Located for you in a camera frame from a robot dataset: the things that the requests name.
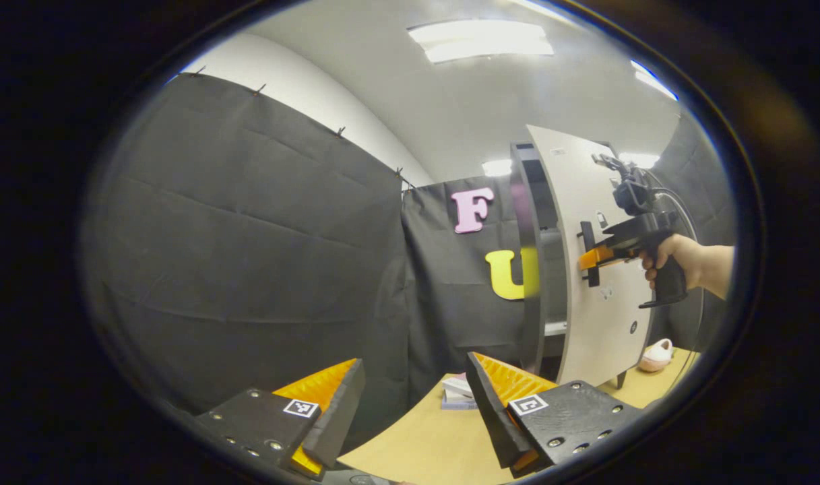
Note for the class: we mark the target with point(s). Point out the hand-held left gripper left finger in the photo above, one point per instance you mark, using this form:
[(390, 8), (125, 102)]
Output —
[(339, 424)]

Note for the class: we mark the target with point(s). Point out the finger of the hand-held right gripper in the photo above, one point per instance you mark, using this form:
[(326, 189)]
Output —
[(595, 257)]

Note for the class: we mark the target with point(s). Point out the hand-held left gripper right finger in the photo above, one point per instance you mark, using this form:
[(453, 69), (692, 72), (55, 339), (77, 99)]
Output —
[(492, 417)]

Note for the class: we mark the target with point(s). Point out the dark grey cabinet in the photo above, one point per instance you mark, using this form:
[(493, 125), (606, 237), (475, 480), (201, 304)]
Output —
[(532, 283)]

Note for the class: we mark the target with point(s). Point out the grey cabinet door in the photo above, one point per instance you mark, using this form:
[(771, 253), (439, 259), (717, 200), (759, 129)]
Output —
[(571, 188)]

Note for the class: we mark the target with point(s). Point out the white cabinet shelf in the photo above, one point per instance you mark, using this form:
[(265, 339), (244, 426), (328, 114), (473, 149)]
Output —
[(555, 328)]

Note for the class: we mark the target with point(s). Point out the blue book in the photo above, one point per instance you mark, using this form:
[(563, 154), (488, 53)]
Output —
[(458, 403)]

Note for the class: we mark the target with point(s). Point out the white book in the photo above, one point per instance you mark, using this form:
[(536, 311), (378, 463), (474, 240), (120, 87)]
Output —
[(458, 386)]

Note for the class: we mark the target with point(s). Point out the pink plush toy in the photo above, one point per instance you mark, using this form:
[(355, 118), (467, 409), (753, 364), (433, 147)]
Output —
[(655, 357)]

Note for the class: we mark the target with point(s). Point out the black backdrop cloth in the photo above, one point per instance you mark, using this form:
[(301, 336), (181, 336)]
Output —
[(248, 256)]

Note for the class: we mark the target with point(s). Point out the large ceiling light panel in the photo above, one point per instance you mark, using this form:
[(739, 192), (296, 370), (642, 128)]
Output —
[(480, 40)]

